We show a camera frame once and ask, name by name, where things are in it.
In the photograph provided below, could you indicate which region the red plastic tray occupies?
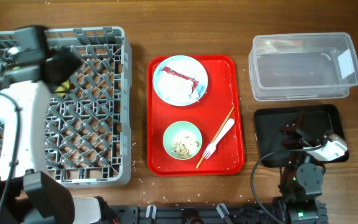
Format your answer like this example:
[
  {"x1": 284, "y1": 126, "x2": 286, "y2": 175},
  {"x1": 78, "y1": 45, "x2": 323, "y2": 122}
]
[{"x1": 147, "y1": 55, "x2": 245, "y2": 176}]

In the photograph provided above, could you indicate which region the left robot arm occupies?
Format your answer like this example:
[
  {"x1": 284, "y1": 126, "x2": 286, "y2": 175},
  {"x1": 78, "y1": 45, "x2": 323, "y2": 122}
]
[{"x1": 0, "y1": 47, "x2": 119, "y2": 223}]

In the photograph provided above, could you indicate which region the clear plastic bin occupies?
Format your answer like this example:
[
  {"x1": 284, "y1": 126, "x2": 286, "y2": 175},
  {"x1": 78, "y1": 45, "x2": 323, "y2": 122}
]
[{"x1": 249, "y1": 32, "x2": 358, "y2": 101}]

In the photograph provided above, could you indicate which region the red snack wrapper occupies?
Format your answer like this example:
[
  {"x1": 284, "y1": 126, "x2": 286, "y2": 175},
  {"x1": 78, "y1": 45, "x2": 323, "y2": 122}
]
[{"x1": 162, "y1": 66, "x2": 199, "y2": 93}]

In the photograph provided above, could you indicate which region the black plastic bin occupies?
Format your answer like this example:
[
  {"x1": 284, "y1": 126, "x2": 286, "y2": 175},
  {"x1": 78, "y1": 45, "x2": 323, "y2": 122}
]
[{"x1": 254, "y1": 105, "x2": 345, "y2": 168}]

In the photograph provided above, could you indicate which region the green bowl with food scraps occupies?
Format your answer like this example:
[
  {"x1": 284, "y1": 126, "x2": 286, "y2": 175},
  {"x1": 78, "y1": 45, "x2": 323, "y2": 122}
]
[{"x1": 162, "y1": 121, "x2": 203, "y2": 161}]

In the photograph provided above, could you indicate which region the yellow plastic cup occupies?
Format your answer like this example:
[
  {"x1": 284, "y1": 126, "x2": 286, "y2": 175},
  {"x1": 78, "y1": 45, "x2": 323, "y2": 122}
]
[{"x1": 55, "y1": 80, "x2": 70, "y2": 98}]

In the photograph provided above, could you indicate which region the white napkin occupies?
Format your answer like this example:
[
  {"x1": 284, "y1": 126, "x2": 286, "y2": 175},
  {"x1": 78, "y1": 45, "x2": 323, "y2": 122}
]
[{"x1": 158, "y1": 75, "x2": 199, "y2": 104}]

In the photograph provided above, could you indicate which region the light blue plate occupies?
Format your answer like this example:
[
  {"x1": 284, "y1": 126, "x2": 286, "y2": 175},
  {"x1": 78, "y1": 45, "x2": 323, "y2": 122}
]
[{"x1": 152, "y1": 55, "x2": 209, "y2": 106}]

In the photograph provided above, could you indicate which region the white plastic fork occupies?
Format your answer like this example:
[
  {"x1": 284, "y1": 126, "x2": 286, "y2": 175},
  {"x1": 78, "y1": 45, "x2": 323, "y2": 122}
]
[{"x1": 203, "y1": 118, "x2": 235, "y2": 159}]

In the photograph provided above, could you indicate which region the wooden chopstick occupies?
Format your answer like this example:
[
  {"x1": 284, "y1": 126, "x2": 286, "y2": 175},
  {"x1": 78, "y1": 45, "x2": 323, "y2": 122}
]
[{"x1": 195, "y1": 107, "x2": 234, "y2": 169}]

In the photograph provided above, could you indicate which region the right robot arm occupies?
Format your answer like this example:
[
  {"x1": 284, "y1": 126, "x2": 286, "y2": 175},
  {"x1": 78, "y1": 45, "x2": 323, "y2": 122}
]
[{"x1": 278, "y1": 123, "x2": 323, "y2": 223}]

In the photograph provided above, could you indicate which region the grey dishwasher rack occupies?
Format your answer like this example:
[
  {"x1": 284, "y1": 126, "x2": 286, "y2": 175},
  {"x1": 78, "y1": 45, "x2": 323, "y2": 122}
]
[{"x1": 0, "y1": 26, "x2": 132, "y2": 188}]

